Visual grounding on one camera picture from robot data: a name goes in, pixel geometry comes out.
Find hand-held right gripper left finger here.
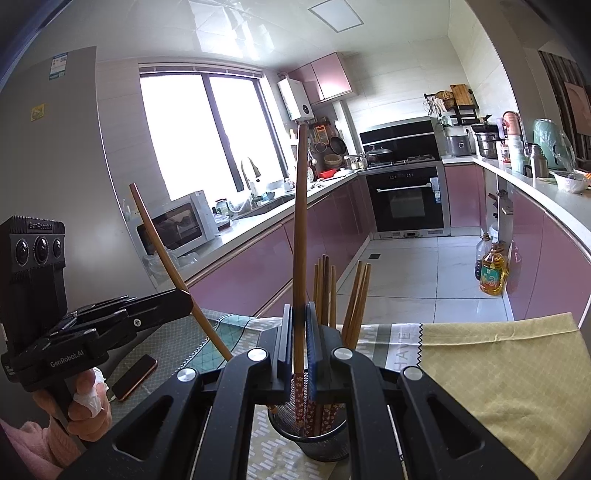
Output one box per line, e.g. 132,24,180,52
58,305,294,480

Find framed wall picture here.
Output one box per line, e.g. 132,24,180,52
563,82,591,134

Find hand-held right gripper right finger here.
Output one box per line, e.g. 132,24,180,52
305,301,540,480

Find white bowl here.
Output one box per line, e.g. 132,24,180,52
554,170,589,193

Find black range hood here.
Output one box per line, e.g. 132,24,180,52
359,117,439,162

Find stainless steel pot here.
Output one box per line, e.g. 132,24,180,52
475,131,502,158

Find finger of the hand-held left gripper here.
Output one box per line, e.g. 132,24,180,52
41,289,194,348
47,296,140,336

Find knife holder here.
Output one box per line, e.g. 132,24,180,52
488,188,515,243

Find kitchen faucet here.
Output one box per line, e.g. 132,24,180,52
240,157,262,195

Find white microwave oven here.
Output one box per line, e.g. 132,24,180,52
136,190,219,257

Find white water heater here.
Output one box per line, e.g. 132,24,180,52
278,78,315,121

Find kitchen window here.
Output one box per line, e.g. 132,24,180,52
139,65,289,204

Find patterned tablecloth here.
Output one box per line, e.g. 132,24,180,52
99,311,591,480

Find wooden cutting board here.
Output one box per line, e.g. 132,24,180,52
450,84,476,108

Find red-patterned wooden chopstick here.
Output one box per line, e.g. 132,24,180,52
292,123,311,437
129,183,234,361

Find pink wall cabinet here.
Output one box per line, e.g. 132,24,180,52
288,52,358,106

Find clear plastic bottle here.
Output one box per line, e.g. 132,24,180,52
475,233,492,280

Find mint green appliance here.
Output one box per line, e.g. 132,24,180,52
533,117,575,169

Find grey refrigerator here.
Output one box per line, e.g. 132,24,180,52
0,45,155,319

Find person's left hand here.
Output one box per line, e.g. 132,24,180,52
34,367,112,442

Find steel thermos flask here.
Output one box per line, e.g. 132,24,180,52
529,143,549,178

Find yellow cooking oil bottle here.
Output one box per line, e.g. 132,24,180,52
479,242,509,296

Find bunch of wooden chopsticks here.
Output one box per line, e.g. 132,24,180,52
268,255,372,437

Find silver rice cooker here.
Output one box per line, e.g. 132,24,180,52
445,134,476,158

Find black wall rack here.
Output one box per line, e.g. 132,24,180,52
424,90,481,127

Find black built-in oven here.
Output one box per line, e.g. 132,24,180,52
366,164,446,236

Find black mesh pen holder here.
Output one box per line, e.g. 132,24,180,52
267,399,346,463

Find orange-edged smartphone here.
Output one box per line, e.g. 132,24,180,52
111,354,158,401

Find clear plastic bag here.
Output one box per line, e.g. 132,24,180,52
143,249,199,278

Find ceiling light panel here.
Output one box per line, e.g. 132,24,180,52
308,0,377,34

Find pink kettle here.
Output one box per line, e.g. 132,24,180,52
502,111,525,139

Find pink base cabinets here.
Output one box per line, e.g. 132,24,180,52
445,164,591,324
185,173,370,319

